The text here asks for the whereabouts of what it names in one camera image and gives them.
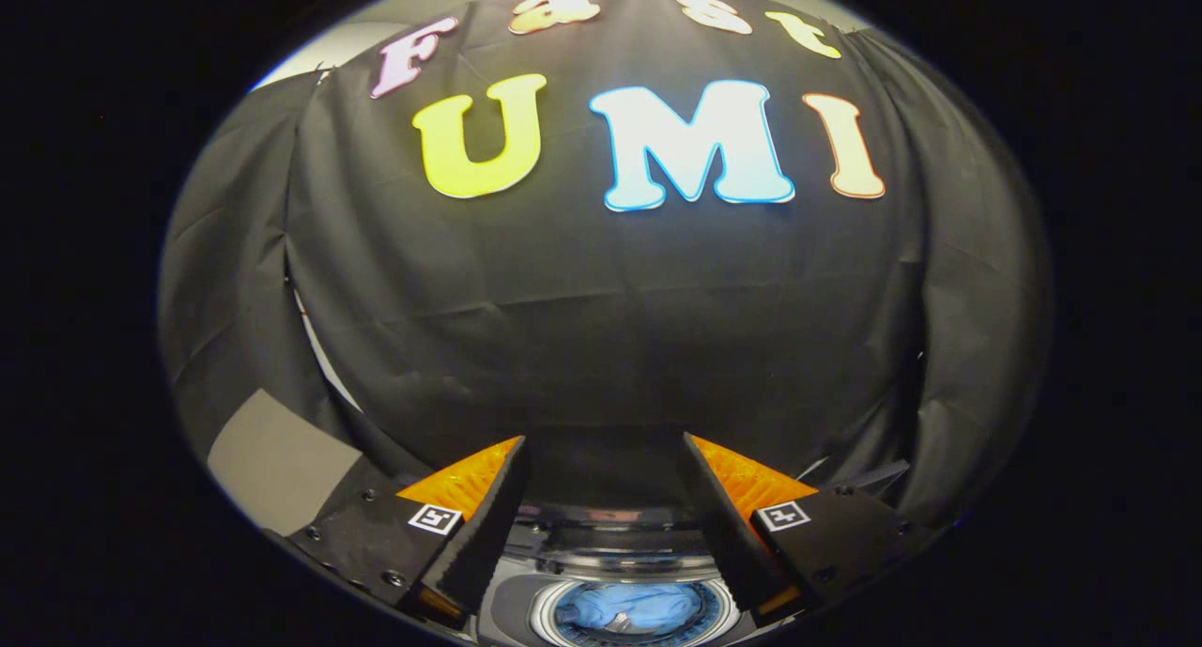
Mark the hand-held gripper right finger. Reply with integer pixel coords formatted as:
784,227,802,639
676,431,942,622

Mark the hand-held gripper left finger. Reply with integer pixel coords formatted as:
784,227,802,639
282,435,531,629

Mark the grey washing machine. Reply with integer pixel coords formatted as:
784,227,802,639
472,504,757,647

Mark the light blue polo shirt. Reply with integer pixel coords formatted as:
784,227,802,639
554,582,705,635

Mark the dark grey cabinet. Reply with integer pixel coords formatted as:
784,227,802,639
206,388,369,537

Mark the black backdrop cloth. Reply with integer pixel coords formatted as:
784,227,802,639
158,0,1053,535

